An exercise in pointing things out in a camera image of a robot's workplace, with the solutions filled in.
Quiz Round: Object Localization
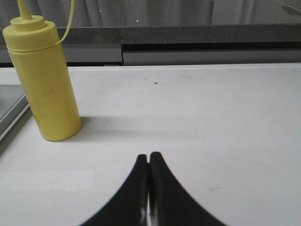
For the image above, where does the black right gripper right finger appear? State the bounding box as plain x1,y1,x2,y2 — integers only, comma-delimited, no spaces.
149,152,225,226

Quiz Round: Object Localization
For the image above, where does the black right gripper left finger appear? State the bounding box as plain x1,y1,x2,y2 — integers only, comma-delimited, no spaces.
82,154,149,226

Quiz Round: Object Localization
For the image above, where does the yellow squeeze bottle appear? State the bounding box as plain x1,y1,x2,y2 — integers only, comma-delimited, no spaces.
2,0,81,141

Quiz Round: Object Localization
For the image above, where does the silver electronic kitchen scale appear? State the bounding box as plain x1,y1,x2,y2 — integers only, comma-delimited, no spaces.
0,85,29,144

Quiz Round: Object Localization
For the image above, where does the grey granite counter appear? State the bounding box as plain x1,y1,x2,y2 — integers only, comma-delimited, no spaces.
0,18,301,67

